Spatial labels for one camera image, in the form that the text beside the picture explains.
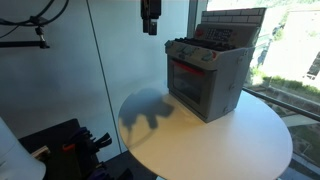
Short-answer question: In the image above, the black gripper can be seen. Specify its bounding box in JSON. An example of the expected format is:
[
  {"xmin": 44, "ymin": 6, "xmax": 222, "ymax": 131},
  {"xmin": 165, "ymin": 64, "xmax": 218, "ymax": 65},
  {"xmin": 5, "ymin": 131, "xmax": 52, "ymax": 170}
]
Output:
[{"xmin": 140, "ymin": 0, "xmax": 163, "ymax": 36}]

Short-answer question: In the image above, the blue toy oven knob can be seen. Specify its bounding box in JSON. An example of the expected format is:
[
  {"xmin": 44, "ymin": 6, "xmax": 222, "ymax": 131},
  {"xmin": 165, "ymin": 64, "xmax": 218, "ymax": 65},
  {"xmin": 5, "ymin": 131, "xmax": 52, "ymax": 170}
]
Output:
[{"xmin": 201, "ymin": 49, "xmax": 218, "ymax": 63}]

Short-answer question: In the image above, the teal toy oven knob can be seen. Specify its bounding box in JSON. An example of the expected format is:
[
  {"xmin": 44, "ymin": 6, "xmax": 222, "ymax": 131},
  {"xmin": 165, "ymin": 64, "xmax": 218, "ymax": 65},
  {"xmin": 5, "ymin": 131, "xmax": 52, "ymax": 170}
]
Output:
[{"xmin": 164, "ymin": 39, "xmax": 175, "ymax": 51}]

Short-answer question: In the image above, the grey toy oven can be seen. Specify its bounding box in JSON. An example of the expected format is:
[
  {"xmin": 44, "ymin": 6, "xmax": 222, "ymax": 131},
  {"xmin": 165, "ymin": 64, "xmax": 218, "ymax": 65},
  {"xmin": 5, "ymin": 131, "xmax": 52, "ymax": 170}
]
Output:
[{"xmin": 164, "ymin": 6, "xmax": 268, "ymax": 124}]

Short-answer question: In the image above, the black tool cart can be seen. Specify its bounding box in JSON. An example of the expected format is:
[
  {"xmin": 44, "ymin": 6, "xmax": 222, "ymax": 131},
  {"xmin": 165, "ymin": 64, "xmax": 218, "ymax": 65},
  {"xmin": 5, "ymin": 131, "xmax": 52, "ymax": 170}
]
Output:
[{"xmin": 18, "ymin": 117, "xmax": 135, "ymax": 180}]

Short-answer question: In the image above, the dark window railing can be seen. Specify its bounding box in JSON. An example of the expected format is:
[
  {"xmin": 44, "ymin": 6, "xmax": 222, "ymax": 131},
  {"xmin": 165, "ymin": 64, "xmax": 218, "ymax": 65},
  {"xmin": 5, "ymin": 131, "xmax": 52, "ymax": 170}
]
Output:
[{"xmin": 242, "ymin": 86, "xmax": 320, "ymax": 123}]

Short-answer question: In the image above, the white rounded cover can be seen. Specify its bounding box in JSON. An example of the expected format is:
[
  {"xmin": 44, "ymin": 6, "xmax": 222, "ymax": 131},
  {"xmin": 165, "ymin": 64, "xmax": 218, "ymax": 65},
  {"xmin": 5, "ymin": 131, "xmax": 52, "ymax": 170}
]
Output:
[{"xmin": 0, "ymin": 116, "xmax": 47, "ymax": 180}]

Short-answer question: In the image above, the grey window frame post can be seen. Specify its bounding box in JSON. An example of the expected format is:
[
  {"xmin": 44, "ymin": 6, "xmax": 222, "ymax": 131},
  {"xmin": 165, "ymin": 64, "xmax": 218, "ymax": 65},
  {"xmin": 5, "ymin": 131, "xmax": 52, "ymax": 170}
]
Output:
[{"xmin": 186, "ymin": 0, "xmax": 209, "ymax": 39}]

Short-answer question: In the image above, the red oven door handle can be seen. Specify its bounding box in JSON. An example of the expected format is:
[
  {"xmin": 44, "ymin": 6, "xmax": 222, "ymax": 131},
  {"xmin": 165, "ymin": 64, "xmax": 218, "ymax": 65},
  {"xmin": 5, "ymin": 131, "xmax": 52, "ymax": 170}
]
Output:
[{"xmin": 171, "ymin": 59, "xmax": 206, "ymax": 77}]

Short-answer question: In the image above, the black hanging cable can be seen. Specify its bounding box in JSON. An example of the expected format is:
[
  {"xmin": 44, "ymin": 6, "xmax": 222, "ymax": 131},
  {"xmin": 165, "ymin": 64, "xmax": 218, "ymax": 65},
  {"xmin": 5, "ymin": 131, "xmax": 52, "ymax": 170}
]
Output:
[{"xmin": 0, "ymin": 0, "xmax": 70, "ymax": 39}]

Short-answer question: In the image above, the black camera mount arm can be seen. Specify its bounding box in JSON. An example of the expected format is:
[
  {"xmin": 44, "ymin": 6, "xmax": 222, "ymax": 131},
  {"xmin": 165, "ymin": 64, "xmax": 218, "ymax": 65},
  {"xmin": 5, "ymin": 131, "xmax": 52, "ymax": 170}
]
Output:
[{"xmin": 0, "ymin": 25, "xmax": 51, "ymax": 50}]

